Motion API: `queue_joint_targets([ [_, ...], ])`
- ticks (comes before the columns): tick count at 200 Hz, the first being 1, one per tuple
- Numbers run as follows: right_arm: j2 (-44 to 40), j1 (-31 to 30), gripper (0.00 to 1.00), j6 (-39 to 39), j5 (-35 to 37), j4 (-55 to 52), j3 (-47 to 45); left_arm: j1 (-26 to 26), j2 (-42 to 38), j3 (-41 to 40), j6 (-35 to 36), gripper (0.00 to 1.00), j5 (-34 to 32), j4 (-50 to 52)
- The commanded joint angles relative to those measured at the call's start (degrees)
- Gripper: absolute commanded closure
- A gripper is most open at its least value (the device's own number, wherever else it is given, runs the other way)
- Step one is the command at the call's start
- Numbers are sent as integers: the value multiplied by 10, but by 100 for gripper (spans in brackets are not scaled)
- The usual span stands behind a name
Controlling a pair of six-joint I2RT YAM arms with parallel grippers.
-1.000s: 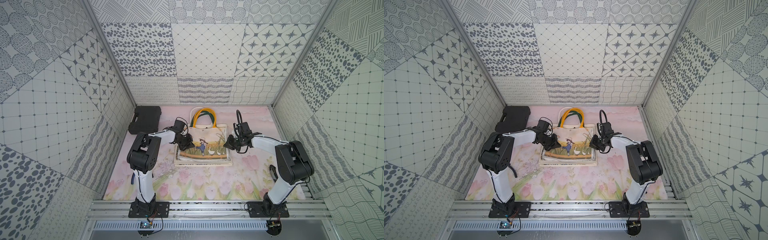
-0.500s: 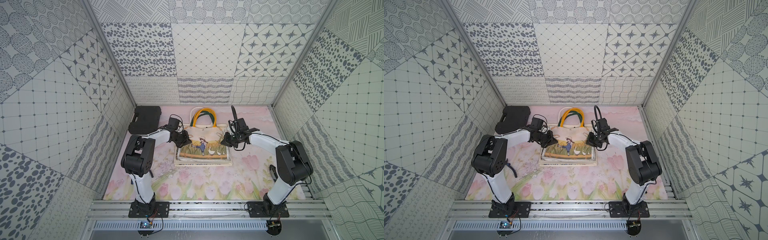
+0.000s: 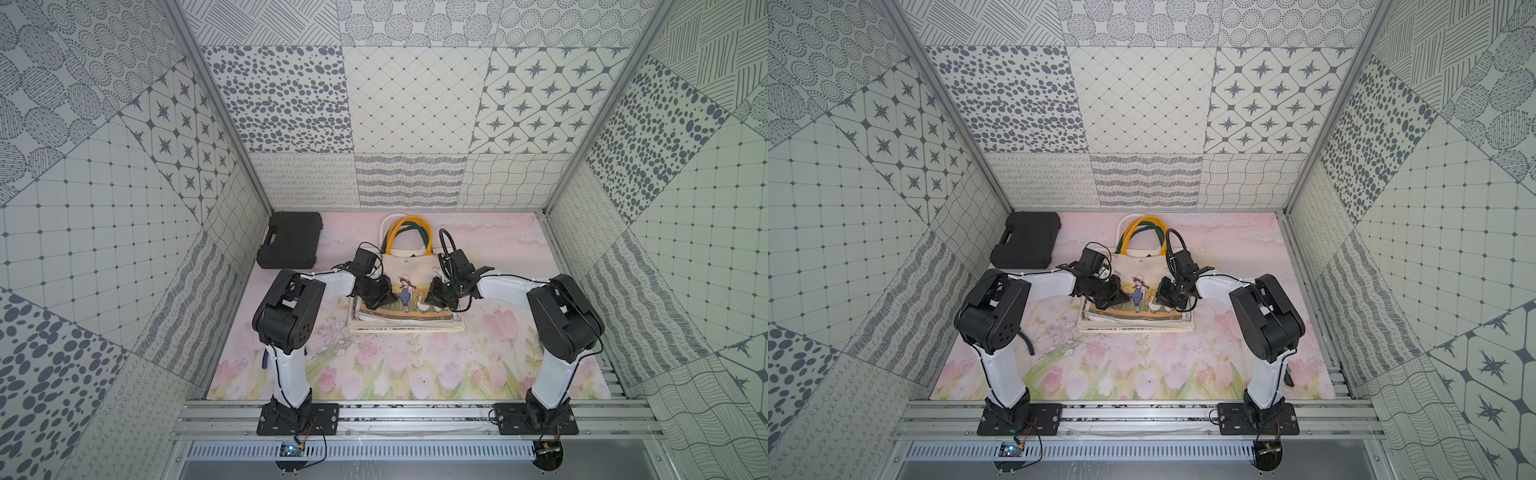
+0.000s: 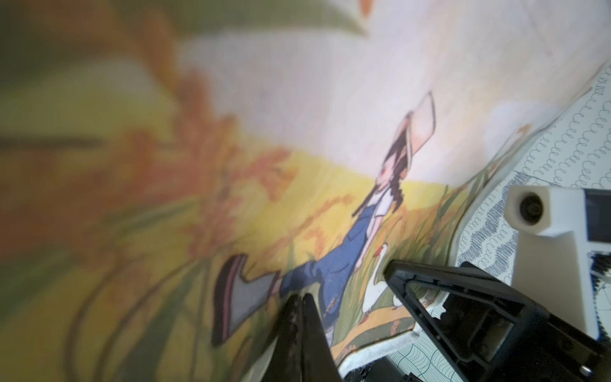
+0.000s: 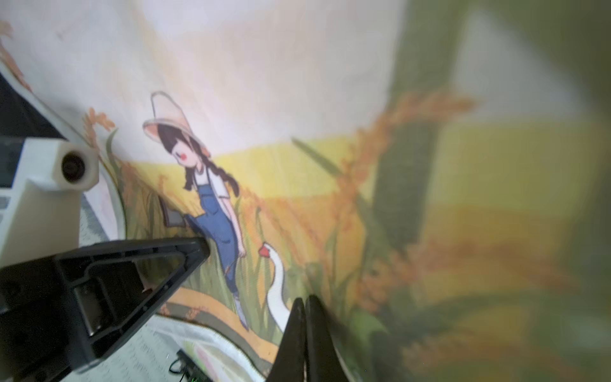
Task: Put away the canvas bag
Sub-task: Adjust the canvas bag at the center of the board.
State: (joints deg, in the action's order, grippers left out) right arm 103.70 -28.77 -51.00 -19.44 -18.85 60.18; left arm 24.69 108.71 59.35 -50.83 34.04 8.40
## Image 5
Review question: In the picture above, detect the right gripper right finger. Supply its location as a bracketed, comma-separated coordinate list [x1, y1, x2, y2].
[305, 295, 348, 382]

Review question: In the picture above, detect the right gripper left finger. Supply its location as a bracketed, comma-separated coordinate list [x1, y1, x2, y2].
[267, 298, 306, 382]

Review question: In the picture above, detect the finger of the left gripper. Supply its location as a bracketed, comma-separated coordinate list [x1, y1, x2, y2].
[1, 238, 210, 381]

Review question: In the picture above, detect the yellow handled illustrated tote bag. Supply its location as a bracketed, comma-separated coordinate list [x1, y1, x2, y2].
[1, 1, 610, 381]

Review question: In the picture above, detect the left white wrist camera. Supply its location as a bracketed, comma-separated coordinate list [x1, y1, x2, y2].
[1, 136, 99, 267]

